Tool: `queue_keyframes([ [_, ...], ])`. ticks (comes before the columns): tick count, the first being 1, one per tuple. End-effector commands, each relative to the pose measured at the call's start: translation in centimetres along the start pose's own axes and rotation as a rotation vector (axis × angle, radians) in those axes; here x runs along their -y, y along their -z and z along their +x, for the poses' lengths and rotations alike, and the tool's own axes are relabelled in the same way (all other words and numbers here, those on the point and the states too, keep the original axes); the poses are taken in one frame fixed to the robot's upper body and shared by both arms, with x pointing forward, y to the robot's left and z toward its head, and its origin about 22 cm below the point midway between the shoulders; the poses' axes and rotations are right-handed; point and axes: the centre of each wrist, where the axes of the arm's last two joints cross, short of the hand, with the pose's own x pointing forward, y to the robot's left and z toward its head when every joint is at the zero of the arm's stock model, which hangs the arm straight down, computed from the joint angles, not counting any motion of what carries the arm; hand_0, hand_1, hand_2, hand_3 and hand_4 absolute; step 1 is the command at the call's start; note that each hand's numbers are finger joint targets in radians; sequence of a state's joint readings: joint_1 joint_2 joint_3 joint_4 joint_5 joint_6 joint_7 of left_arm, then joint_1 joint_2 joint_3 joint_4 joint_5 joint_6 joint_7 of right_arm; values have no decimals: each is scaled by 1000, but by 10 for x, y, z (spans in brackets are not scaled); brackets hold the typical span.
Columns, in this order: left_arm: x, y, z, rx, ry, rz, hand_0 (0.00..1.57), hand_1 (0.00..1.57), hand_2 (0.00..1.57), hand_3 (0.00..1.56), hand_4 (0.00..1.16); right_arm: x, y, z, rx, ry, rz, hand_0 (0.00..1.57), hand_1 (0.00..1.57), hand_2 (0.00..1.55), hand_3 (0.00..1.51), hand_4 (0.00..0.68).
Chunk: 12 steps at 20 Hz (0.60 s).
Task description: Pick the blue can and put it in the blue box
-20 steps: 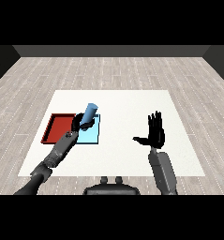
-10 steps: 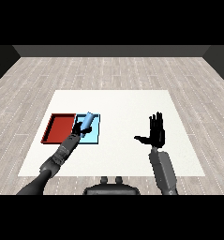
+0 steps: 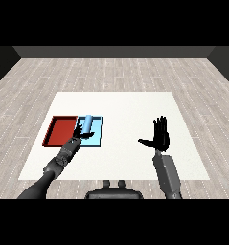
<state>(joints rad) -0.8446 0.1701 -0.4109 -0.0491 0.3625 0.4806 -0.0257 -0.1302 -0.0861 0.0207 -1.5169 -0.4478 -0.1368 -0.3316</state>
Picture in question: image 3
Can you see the light blue can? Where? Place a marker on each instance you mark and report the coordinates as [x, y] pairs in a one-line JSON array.
[[87, 124]]

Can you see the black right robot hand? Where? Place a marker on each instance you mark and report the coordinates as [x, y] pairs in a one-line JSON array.
[[160, 137]]

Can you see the dark grey robot body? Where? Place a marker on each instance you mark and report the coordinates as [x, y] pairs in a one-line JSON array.
[[114, 192]]

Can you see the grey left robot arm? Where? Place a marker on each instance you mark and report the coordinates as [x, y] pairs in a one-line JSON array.
[[57, 164]]

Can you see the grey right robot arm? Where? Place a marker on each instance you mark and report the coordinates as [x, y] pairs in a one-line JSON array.
[[167, 175]]

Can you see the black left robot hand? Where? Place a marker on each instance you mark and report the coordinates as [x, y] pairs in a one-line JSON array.
[[78, 132]]

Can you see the red shallow open box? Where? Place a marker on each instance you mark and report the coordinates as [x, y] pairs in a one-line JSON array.
[[60, 131]]

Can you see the light blue shallow open box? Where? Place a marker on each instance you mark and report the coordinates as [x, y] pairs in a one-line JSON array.
[[93, 139]]

